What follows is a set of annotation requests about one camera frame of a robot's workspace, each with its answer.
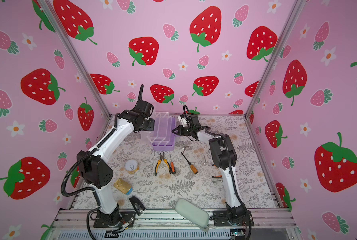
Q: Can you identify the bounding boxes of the purple plastic tool box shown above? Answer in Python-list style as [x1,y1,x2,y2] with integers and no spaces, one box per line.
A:
[141,112,176,152]

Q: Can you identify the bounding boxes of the yellow handled combination pliers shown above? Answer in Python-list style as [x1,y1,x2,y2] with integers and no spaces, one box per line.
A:
[154,152,171,177]

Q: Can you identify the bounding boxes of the large orange handled screwdriver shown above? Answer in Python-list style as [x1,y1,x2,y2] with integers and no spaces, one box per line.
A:
[181,152,198,175]

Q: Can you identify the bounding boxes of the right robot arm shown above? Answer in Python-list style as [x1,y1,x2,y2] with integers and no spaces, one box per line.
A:
[172,110,253,227]

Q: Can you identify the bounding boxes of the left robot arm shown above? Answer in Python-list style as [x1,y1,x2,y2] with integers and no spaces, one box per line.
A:
[60,97,154,227]

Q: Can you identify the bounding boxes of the rectangular gold fish tin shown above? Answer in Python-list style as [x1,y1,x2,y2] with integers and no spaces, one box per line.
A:
[113,179,133,196]

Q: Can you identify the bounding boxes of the small black clip device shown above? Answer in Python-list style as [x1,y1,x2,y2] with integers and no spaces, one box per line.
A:
[129,196,146,216]

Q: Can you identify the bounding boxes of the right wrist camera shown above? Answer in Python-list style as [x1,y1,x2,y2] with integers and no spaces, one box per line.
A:
[178,112,190,127]

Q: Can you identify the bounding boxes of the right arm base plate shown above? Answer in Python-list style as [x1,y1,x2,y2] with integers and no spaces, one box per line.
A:
[209,210,254,227]

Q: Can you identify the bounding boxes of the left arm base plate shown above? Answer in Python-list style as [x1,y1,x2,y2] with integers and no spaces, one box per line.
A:
[89,211,136,228]

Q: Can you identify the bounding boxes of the aluminium front rail frame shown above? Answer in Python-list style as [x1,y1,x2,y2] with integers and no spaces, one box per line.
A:
[45,209,303,240]

